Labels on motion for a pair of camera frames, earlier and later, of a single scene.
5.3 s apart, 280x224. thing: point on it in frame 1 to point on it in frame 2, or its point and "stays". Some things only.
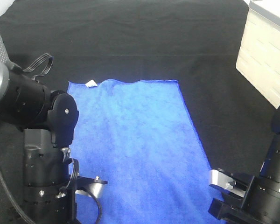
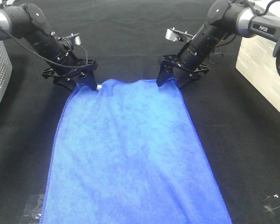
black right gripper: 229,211 to 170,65
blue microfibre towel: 140,136 stays
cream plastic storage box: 263,59 stays
